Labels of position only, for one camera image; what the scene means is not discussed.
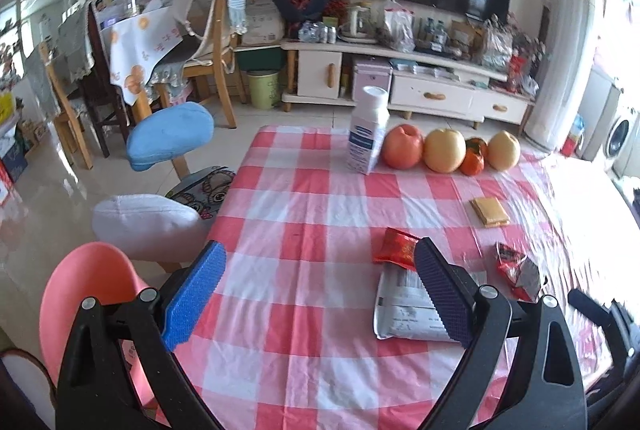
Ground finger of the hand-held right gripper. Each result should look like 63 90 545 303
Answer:
568 288 616 327

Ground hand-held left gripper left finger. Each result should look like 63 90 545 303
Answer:
55 240 228 430

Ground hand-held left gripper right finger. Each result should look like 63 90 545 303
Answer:
414 237 587 430

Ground large white printed packet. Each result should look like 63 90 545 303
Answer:
372 267 488 341

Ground small red snack packet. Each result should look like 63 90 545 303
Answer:
374 227 421 269

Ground red silver snack wrapper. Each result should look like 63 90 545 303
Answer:
495 241 548 301

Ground flat yellow packet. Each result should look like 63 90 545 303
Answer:
469 197 511 228

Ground bear print seat cushion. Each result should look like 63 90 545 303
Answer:
165 166 236 215

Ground pink plastic chair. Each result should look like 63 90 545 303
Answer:
39 242 166 416

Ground red white checked tablecloth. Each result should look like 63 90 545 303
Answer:
145 125 616 430

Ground large yellow pear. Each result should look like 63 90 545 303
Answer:
424 128 468 174

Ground red apple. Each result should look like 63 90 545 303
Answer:
381 124 426 169

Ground small yellow pear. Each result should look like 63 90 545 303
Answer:
487 131 521 171

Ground blue cushioned chair back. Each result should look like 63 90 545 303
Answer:
126 102 215 171

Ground white washing machine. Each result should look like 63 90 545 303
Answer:
602 107 640 178

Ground white carton bottle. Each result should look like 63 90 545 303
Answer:
347 86 390 175

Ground white television cabinet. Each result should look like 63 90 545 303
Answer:
281 37 537 128

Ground green waste bin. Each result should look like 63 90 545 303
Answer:
246 70 282 111

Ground wooden chair with grey cover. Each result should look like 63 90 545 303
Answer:
37 42 96 171

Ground pink storage box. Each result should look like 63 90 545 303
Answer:
352 58 393 103

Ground red bottle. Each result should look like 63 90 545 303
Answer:
507 54 526 93

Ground dark wooden chair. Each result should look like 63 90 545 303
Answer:
82 2 133 158

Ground light wooden chair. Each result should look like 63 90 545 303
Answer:
135 0 248 131

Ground crinkled clear plastic bag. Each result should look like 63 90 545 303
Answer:
482 16 516 70

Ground white orange print cloth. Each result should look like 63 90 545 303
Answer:
109 4 201 106

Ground covered standing air conditioner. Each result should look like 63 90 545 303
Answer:
522 0 608 155

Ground white sack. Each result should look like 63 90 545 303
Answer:
240 0 286 45

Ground white electric kettle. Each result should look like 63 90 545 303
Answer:
345 2 378 43

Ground light blue towel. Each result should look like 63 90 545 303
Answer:
222 0 250 35

